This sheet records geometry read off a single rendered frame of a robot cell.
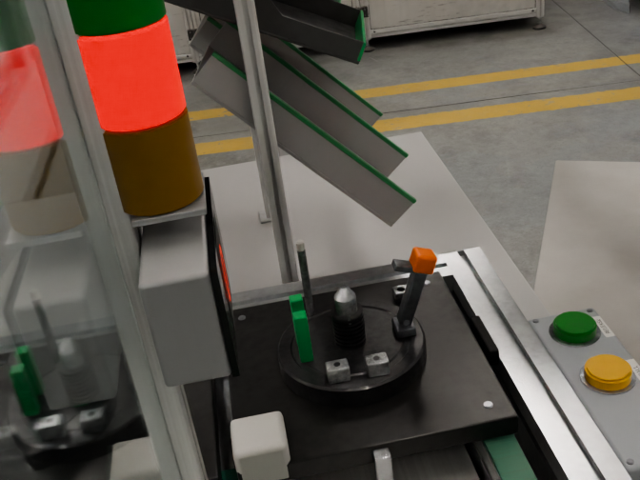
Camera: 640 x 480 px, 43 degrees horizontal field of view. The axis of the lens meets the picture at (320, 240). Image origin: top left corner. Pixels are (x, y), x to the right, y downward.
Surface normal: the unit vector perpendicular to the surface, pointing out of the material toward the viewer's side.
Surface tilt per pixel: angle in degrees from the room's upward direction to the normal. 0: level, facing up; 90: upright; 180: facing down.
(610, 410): 0
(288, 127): 90
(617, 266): 0
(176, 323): 90
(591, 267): 0
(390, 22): 90
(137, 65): 90
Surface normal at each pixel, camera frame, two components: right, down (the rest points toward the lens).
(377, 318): -0.12, -0.86
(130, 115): 0.06, 0.50
